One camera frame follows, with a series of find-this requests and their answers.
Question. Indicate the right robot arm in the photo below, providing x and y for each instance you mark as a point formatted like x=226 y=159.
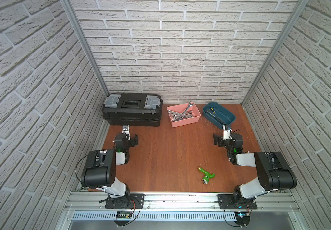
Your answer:
x=273 y=173

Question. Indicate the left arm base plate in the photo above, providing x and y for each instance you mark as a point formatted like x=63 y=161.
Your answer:
x=133 y=201

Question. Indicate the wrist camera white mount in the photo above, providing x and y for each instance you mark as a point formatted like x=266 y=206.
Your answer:
x=226 y=132
x=126 y=131

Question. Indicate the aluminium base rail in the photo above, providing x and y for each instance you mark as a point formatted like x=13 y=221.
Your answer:
x=166 y=201

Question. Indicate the adjustable steel wrench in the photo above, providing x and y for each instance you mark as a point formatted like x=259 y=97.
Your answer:
x=189 y=105

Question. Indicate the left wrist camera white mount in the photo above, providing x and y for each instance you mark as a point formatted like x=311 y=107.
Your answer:
x=126 y=131

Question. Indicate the black plastic toolbox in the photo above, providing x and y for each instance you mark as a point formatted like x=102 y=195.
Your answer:
x=133 y=109

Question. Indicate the green toy drill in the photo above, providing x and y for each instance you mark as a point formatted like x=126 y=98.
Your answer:
x=207 y=176

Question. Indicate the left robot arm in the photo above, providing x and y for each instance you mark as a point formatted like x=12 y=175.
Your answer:
x=100 y=172

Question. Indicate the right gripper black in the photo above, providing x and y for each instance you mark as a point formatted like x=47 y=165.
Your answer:
x=221 y=140

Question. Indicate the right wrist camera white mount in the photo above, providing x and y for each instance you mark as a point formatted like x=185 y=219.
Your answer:
x=226 y=132

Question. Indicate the pink plastic storage box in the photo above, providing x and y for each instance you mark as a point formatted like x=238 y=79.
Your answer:
x=180 y=108

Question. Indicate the aluminium corner post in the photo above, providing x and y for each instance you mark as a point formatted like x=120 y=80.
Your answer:
x=68 y=7
x=297 y=11

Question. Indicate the left aluminium corner post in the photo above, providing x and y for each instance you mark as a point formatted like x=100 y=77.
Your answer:
x=68 y=7

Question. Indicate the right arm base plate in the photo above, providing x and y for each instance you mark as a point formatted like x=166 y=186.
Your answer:
x=228 y=201

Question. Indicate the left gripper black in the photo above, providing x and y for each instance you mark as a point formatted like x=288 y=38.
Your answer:
x=132 y=139

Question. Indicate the black tool in teal box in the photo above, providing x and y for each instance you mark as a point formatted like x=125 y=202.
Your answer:
x=212 y=112

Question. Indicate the left controller board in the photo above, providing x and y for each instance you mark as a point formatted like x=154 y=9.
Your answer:
x=123 y=218

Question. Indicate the controller board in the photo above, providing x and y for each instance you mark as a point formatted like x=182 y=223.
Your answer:
x=242 y=219
x=123 y=218

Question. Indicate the steel wrench in pink box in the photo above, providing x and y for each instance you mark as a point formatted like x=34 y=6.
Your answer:
x=176 y=116

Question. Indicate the right aluminium corner post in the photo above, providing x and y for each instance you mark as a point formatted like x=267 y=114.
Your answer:
x=297 y=11

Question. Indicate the right controller board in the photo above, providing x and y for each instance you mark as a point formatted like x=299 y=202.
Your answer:
x=242 y=219

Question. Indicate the teal plastic storage box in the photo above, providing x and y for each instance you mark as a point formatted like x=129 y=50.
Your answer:
x=224 y=114

